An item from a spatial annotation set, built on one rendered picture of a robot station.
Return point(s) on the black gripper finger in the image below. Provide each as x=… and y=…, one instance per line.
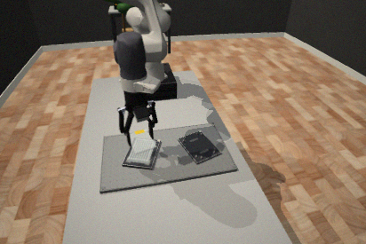
x=152, y=123
x=125, y=129

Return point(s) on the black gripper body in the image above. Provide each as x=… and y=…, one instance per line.
x=136, y=99

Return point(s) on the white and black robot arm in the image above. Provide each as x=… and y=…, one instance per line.
x=139, y=65

